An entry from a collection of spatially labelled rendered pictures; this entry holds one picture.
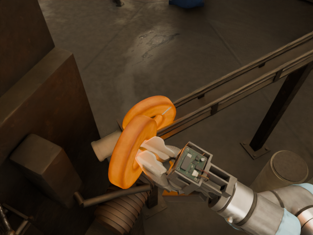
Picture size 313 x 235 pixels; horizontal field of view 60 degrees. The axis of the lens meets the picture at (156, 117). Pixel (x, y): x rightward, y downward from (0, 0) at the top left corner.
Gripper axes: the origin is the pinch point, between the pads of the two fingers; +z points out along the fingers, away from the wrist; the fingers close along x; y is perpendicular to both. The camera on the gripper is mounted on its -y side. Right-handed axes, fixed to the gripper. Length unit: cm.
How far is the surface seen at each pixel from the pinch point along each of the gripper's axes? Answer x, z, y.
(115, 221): 8.1, -5.7, -31.7
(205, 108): -27.7, -11.5, -11.1
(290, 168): -31, -46, -19
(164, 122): -18.6, -3.2, -15.1
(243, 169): -55, -53, -71
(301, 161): -35, -49, -18
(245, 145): -69, -50, -70
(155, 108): -16.0, 0.9, -7.3
